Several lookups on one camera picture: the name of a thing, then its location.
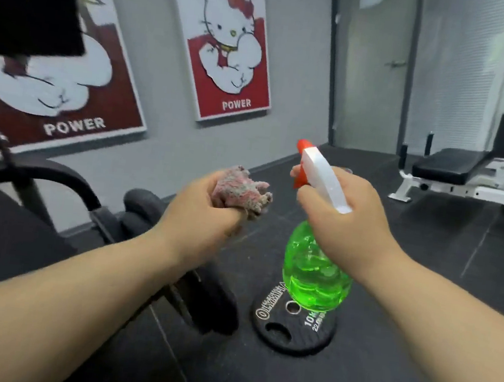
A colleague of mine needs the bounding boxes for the person's right hand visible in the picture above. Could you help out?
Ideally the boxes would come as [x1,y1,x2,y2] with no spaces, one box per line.
[279,162,412,289]

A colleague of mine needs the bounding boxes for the person's left hand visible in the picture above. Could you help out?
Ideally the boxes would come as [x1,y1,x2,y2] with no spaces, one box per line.
[151,163,258,273]

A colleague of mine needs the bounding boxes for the pink grey cleaning rag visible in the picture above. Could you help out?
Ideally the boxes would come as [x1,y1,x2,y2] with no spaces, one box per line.
[209,163,276,222]

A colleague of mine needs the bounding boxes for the green spray bottle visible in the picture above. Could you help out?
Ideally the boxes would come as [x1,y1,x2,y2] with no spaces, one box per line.
[278,139,368,316]

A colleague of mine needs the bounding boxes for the person's right forearm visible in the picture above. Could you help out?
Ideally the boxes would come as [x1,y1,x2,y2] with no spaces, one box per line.
[344,247,504,382]

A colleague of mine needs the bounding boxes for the person's left forearm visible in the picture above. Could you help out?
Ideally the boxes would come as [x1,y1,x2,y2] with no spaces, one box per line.
[0,214,194,382]

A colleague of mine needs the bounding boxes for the black weight plate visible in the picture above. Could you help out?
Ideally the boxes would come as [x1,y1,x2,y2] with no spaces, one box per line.
[248,280,341,361]

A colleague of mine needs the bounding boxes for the black exercise machine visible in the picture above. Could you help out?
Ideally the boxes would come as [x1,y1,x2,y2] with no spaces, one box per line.
[0,128,257,382]

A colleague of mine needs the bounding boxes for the cartoon cat poster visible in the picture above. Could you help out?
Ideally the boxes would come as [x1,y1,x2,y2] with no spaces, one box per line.
[153,0,283,129]

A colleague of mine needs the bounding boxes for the grey door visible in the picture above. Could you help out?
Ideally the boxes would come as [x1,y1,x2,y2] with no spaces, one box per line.
[315,0,427,156]

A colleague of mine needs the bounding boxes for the cartoon muscle poster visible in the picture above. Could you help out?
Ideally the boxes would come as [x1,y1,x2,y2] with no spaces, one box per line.
[0,0,161,168]

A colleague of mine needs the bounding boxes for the white weight bench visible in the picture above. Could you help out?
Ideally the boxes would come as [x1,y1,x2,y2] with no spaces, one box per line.
[388,128,504,214]

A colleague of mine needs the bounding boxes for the window blinds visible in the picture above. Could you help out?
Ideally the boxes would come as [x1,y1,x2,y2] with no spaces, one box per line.
[407,0,504,155]

